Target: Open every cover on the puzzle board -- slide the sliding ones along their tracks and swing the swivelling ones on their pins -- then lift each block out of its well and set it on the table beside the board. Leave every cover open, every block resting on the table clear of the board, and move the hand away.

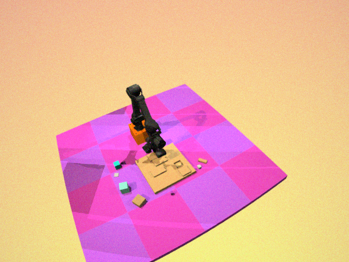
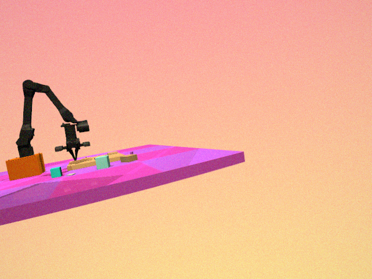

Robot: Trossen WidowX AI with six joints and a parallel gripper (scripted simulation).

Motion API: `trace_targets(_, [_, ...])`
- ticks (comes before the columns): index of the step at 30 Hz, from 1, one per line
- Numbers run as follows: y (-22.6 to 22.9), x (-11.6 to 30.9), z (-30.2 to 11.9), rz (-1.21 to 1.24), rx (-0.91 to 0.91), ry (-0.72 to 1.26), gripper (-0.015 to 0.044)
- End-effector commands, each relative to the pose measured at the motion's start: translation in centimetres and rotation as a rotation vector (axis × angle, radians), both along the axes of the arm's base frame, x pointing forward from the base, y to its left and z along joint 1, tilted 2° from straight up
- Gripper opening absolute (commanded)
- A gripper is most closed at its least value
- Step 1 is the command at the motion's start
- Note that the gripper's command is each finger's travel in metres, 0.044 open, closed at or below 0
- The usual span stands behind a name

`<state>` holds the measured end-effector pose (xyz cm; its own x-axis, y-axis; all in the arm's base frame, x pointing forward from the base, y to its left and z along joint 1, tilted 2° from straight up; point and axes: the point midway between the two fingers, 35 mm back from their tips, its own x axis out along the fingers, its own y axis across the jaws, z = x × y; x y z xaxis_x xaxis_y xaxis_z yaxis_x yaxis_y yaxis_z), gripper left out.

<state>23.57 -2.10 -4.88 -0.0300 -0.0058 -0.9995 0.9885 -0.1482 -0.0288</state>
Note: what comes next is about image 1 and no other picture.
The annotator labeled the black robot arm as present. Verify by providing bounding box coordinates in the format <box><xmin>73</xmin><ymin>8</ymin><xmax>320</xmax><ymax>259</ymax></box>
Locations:
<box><xmin>125</xmin><ymin>84</ymin><xmax>166</xmax><ymax>154</ymax></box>

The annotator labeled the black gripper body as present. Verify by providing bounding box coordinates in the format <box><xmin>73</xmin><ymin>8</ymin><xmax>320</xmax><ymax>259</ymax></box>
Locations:
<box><xmin>146</xmin><ymin>137</ymin><xmax>166</xmax><ymax>158</ymax></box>

